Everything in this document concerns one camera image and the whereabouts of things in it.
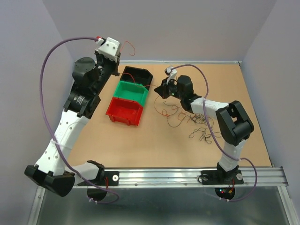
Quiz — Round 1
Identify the thin orange wire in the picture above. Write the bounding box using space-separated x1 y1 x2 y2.
120 41 169 118
164 110 195 128

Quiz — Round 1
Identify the aluminium mounting rail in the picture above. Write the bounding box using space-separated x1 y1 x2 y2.
70 166 289 188

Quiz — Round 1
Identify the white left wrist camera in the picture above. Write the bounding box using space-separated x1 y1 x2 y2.
96 37 121 62

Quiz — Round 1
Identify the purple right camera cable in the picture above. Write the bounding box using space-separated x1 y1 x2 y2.
174 64 258 203

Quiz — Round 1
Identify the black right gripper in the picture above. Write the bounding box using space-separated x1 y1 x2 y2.
153 76 184 100

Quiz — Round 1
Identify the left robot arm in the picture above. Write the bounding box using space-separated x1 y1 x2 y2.
24 52 120 197

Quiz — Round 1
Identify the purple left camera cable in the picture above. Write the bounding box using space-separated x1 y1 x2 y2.
40 37 120 204

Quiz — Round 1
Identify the black plastic bin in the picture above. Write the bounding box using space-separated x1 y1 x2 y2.
120 66 153 90

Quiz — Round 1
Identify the green plastic bin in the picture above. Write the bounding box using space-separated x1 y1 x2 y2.
113 81 149 107

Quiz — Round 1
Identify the purple camera cable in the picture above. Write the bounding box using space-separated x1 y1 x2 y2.
40 37 120 204
174 64 258 203

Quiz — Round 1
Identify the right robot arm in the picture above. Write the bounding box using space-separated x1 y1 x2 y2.
154 75 254 183

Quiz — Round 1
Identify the red plastic bin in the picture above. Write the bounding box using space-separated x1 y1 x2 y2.
106 97 143 126

